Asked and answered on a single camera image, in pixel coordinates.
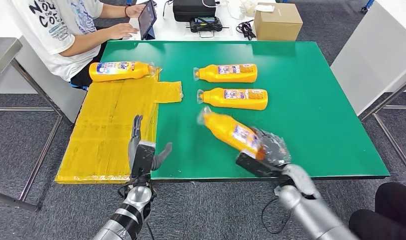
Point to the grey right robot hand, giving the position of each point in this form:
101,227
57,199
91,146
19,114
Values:
275,149

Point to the person's right hand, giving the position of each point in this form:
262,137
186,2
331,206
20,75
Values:
123,31

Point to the person's left hand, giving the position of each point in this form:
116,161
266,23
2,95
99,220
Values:
135,10

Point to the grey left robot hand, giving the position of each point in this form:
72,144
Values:
136,129

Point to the grey tablet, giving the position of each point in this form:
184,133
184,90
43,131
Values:
147,19

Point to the orange detergent bottle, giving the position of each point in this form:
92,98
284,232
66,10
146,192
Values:
236,98
232,132
119,71
227,73

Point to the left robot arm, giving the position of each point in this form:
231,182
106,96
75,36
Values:
129,212

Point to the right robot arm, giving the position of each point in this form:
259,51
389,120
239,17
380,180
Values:
309,208

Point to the black carrying case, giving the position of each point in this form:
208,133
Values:
194,9

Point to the person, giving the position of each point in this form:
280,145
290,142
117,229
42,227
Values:
385,218
56,30

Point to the black handheld controller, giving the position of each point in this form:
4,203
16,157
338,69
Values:
205,24

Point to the crumpled white plastic bag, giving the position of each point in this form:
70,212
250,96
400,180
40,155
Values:
248,6

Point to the brown cardboard box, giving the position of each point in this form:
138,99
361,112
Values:
278,22

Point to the white paper slip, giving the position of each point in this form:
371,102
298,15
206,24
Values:
265,8

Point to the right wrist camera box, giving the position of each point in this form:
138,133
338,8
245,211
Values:
255,167

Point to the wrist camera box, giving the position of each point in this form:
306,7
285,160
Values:
143,159
255,167

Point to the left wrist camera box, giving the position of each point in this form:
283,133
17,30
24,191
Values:
143,159

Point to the steel frame table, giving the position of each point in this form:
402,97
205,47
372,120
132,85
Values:
0,56

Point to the blue metal frame foot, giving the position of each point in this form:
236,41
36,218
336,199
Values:
368,5

